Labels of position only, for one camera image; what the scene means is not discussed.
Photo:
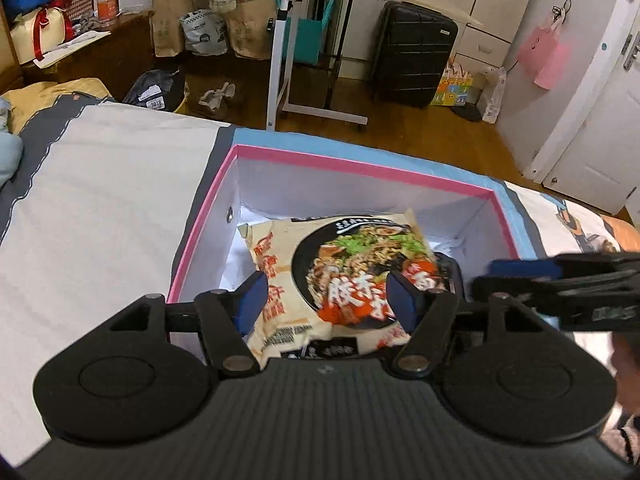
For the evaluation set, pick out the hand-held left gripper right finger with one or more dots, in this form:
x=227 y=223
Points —
x=400 y=300

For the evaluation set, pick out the instant noodle packet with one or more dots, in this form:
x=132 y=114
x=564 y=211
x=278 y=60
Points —
x=320 y=260

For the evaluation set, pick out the white door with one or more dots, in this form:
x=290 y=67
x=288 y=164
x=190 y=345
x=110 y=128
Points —
x=600 y=120

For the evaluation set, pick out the pink paper bag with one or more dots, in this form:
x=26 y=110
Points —
x=545 y=52

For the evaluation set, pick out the teal bag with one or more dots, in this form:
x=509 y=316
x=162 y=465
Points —
x=310 y=35

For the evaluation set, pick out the cream bag with red ribbon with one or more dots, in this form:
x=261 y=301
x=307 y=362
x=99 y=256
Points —
x=35 y=35

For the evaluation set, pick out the yellow pillow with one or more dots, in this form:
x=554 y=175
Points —
x=45 y=97

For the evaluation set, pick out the colourful paper bag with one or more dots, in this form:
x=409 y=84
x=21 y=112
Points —
x=452 y=85

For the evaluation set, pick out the brown paper bag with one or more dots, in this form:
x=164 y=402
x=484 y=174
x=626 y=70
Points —
x=167 y=20
x=252 y=30

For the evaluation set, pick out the black suitcase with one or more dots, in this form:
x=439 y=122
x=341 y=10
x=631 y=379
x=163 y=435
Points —
x=415 y=55

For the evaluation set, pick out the red basket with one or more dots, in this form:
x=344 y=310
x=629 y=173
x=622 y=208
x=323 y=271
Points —
x=77 y=2

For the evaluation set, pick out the stack of papers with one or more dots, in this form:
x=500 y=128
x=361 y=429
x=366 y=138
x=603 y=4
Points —
x=70 y=47

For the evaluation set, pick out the black snack packet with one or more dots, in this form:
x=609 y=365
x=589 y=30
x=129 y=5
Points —
x=447 y=272

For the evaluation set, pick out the pink storage box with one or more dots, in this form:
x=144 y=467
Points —
x=350 y=185

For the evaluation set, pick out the white printed shopping bag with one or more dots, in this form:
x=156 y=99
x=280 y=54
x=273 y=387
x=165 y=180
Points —
x=202 y=32

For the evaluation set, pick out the pair of beige slippers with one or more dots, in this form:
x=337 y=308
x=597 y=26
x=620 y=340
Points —
x=217 y=97

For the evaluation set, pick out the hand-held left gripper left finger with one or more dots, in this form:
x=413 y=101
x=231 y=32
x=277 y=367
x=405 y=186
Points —
x=250 y=300

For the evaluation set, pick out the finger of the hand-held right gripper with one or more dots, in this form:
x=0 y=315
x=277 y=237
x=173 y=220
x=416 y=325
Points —
x=525 y=268
x=515 y=295

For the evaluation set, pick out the light blue cloth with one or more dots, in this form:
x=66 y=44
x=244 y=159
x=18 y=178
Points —
x=7 y=157

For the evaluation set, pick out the wooden cabinet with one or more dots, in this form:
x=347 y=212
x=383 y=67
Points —
x=100 y=60

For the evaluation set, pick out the black plastic bag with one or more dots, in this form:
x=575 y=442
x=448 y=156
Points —
x=152 y=90

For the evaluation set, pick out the white plastic bag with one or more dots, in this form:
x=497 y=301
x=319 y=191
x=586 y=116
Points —
x=492 y=95

